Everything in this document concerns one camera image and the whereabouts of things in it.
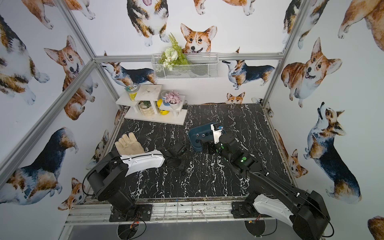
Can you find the woven basket with plant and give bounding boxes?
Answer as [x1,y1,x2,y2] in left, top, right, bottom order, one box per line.
[139,101,155,117]

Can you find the blue cup on shelf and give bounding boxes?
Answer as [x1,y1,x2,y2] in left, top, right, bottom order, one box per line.
[161,91,170,106]

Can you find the beige work glove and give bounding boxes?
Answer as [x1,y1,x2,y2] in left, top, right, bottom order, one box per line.
[115,132,145,155]

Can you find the yellow round toy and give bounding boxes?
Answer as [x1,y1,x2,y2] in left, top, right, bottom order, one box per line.
[156,98,170,116]

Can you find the green white artificial flowers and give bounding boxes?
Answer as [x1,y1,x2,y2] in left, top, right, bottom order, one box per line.
[158,33,190,71]

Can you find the green yellow snack cup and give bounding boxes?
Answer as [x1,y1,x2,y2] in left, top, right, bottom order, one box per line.
[125,84,140,101]

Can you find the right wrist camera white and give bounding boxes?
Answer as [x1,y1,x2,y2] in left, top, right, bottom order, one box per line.
[211,123,224,144]

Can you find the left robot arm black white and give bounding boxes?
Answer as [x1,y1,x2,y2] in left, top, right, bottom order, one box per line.
[85,142,187,216]

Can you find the teal plastic storage box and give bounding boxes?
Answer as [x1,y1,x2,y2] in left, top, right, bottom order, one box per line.
[188,122,226,152]

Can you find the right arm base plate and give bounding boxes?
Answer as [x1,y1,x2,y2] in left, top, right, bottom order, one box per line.
[231,202,271,219]

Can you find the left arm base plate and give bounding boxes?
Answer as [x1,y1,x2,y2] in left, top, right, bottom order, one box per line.
[109,204,153,222]

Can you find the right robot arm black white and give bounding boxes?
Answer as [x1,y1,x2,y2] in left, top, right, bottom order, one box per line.
[208,131,331,240]

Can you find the pink flowers in white pot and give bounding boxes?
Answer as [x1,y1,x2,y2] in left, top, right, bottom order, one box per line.
[165,91,182,110]

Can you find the white tiered display shelf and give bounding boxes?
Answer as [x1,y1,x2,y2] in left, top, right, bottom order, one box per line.
[116,85,187,126]

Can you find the white wire wall basket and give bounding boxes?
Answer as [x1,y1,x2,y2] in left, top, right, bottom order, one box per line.
[151,53,219,80]

